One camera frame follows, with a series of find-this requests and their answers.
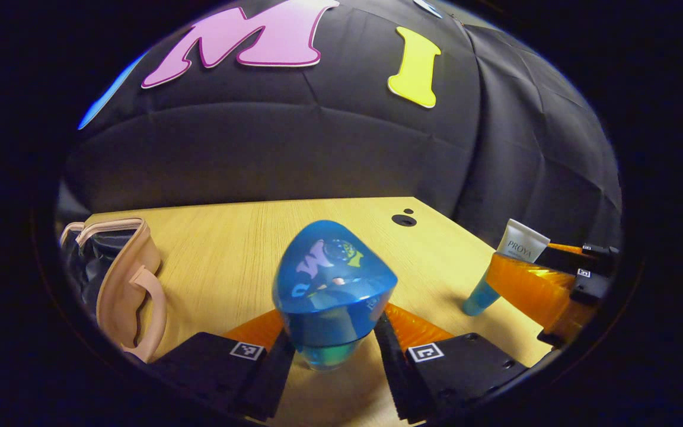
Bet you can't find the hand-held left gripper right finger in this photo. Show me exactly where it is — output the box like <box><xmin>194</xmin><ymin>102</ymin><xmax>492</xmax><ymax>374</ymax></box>
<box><xmin>374</xmin><ymin>302</ymin><xmax>529</xmax><ymax>423</ymax></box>

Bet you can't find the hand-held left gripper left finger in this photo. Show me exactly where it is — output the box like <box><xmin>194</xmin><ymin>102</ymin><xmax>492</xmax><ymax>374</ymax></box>
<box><xmin>152</xmin><ymin>308</ymin><xmax>296</xmax><ymax>422</ymax></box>

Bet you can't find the white tube with blue cap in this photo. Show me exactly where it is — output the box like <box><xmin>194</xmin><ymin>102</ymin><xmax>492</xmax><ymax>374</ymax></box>
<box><xmin>462</xmin><ymin>218</ymin><xmax>551</xmax><ymax>317</ymax></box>

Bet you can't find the blue skin care bottle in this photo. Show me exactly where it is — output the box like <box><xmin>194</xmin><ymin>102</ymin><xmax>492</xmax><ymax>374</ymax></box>
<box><xmin>272</xmin><ymin>220</ymin><xmax>398</xmax><ymax>371</ymax></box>

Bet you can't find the pink suitcase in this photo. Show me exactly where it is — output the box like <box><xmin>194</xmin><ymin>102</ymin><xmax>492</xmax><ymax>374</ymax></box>
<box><xmin>59</xmin><ymin>217</ymin><xmax>168</xmax><ymax>364</ymax></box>

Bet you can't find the black backdrop cloth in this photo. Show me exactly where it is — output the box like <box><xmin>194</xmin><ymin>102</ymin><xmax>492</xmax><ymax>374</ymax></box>
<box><xmin>57</xmin><ymin>0</ymin><xmax>623</xmax><ymax>256</ymax></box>

